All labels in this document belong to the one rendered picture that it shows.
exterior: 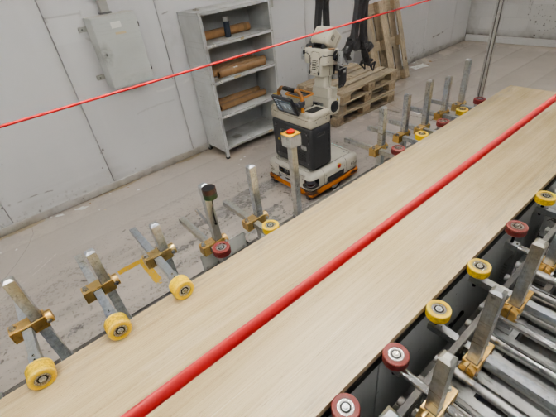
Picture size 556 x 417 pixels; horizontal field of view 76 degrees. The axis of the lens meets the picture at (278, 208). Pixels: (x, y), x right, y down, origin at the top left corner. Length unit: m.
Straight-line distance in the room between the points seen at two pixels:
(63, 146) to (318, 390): 3.50
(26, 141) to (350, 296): 3.38
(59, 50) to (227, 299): 3.07
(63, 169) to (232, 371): 3.30
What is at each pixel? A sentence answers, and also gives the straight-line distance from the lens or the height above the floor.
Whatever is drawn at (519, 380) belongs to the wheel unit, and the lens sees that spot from 1.39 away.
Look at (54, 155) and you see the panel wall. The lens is 4.13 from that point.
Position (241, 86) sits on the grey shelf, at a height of 0.62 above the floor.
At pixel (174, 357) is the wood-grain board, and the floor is 0.90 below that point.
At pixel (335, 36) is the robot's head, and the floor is 1.31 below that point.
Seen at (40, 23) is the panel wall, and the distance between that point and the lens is 3.95.
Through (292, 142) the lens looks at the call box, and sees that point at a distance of 1.76.
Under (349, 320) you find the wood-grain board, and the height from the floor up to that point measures 0.90.
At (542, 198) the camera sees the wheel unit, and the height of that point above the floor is 0.91.
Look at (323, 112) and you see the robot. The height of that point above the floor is 0.80.
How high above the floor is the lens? 1.94
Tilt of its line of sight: 35 degrees down
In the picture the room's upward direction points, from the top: 8 degrees counter-clockwise
